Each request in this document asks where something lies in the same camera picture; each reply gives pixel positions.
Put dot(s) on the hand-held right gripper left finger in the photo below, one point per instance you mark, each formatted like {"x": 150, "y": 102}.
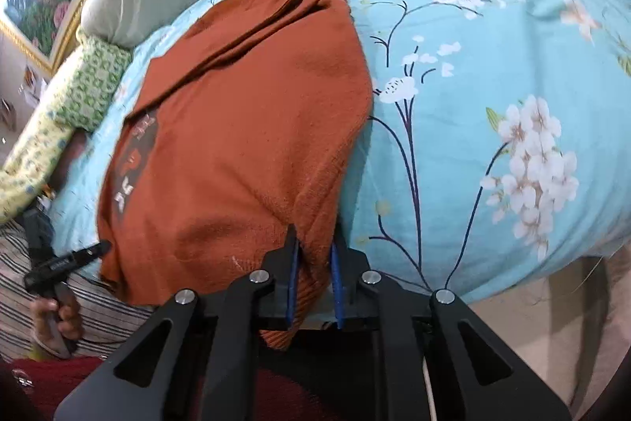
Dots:
{"x": 293, "y": 288}

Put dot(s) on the blue floral bedsheet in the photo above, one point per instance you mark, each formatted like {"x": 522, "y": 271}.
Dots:
{"x": 473, "y": 56}

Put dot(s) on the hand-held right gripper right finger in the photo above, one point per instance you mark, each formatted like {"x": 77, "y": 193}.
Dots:
{"x": 337, "y": 290}

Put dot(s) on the dark red cloth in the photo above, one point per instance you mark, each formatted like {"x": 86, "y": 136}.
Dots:
{"x": 148, "y": 396}

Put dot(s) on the orange printed shirt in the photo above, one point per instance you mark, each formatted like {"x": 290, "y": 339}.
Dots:
{"x": 236, "y": 145}

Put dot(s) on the green patterned pillow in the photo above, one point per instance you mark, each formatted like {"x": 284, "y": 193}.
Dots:
{"x": 79, "y": 95}

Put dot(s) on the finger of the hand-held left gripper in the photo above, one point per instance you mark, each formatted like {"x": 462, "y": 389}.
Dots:
{"x": 92, "y": 252}

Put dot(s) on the striped grey cloth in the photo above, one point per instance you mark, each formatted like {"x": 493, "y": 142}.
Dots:
{"x": 98, "y": 312}

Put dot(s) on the person's left hand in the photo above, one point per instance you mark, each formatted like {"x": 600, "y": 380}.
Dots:
{"x": 61, "y": 322}

